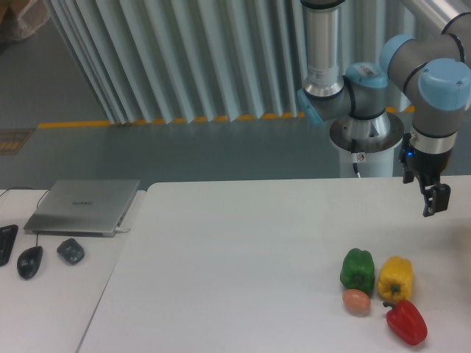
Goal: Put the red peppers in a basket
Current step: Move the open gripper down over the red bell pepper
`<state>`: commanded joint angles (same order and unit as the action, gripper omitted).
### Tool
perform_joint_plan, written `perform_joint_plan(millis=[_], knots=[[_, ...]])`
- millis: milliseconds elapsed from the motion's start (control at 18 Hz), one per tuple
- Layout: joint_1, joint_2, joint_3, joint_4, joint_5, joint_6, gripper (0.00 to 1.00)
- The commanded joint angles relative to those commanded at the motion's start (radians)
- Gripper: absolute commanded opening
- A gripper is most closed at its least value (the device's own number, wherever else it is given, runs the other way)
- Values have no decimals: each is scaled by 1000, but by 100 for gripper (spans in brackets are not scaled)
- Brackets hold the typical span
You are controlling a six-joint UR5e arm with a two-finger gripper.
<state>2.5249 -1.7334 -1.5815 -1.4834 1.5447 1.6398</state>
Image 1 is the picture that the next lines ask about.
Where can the dark grey small case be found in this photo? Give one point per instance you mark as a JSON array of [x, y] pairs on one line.
[[71, 251]]

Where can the silver closed laptop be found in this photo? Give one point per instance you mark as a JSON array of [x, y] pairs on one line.
[[89, 207]]

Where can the black computer mouse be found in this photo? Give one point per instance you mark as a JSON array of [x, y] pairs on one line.
[[29, 261]]

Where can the brown egg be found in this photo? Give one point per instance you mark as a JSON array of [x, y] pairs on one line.
[[356, 301]]

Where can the green bell pepper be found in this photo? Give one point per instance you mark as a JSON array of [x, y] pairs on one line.
[[358, 271]]

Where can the black keyboard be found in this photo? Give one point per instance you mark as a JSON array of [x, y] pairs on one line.
[[7, 241]]

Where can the red bell pepper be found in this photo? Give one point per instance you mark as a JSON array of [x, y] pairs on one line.
[[406, 322]]

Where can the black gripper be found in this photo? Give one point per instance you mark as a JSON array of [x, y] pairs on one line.
[[427, 169]]

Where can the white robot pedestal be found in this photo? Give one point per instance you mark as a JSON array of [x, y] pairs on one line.
[[366, 147]]

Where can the corrugated grey partition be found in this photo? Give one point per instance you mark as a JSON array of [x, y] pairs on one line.
[[188, 60]]

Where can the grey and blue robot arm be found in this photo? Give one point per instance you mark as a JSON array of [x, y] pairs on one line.
[[410, 104]]

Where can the yellow bell pepper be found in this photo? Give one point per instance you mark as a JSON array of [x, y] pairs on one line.
[[396, 280]]

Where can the cardboard box in plastic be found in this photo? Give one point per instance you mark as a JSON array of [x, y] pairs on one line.
[[22, 19]]

